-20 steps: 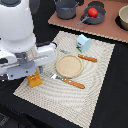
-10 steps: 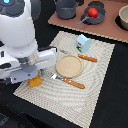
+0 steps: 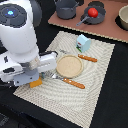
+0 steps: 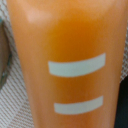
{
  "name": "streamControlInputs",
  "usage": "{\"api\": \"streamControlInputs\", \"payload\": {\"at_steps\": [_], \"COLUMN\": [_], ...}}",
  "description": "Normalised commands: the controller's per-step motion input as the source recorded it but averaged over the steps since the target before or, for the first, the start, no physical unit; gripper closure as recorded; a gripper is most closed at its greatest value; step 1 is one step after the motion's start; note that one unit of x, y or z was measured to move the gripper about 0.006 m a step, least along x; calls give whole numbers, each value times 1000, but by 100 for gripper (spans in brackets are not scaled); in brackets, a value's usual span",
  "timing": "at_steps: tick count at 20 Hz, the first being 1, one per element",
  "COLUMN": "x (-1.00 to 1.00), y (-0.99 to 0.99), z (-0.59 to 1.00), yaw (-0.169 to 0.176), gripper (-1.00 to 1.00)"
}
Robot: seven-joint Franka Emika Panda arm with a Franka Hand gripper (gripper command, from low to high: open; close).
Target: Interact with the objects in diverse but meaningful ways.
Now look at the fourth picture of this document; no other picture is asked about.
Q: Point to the orange toy cracker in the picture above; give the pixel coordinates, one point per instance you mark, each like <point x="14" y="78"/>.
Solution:
<point x="66" y="40"/>

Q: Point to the beige woven placemat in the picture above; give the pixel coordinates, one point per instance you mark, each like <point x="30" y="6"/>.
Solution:
<point x="10" y="100"/>

